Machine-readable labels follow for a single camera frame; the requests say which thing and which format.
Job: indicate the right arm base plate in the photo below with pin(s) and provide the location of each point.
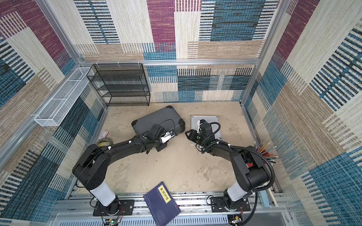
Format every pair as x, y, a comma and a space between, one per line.
219, 205

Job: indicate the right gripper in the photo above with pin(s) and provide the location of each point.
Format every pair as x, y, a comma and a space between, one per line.
193, 137

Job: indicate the light blue stapler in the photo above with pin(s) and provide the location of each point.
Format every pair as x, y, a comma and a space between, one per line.
268, 199

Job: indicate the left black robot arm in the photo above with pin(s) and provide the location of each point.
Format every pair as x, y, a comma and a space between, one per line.
91, 168

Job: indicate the small silver aluminium case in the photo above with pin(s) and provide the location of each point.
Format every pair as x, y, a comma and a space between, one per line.
195, 121

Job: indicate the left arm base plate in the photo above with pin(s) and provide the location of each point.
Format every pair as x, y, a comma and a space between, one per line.
120, 208

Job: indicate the black wire shelf rack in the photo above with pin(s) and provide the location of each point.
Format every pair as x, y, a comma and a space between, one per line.
120, 84

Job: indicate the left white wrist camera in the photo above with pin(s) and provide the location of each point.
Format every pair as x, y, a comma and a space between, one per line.
167, 136

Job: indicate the small pink card packet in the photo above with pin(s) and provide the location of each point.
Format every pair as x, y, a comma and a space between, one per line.
103, 135

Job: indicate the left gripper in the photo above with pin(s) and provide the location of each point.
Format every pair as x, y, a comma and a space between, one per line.
159, 149

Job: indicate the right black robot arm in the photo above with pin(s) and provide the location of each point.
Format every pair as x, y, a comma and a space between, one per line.
253, 172

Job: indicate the dark blue book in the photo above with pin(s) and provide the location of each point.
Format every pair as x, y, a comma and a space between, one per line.
161, 204

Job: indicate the white mesh wall basket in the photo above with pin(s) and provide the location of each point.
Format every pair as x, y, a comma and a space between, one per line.
56, 109

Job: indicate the red pencil cup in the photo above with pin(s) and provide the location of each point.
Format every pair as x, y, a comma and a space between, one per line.
268, 151

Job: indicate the large black poker case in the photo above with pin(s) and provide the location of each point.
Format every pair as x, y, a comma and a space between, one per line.
166, 118

